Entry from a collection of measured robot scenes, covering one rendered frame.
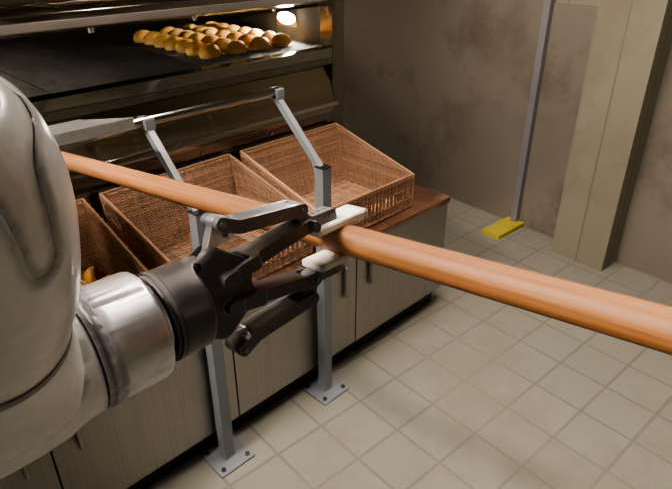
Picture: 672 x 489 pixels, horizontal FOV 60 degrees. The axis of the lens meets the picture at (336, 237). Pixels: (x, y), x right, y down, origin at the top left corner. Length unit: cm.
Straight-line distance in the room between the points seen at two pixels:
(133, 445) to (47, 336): 167
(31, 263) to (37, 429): 15
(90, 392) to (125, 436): 152
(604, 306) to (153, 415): 167
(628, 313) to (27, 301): 35
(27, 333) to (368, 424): 205
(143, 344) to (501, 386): 219
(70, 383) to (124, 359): 5
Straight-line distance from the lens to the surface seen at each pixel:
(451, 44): 389
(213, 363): 192
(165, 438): 205
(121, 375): 44
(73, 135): 151
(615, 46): 318
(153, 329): 44
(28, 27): 185
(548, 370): 268
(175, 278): 46
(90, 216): 210
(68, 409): 42
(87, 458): 193
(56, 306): 32
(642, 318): 42
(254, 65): 242
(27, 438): 41
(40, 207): 28
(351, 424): 230
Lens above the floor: 165
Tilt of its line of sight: 28 degrees down
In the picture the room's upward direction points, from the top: straight up
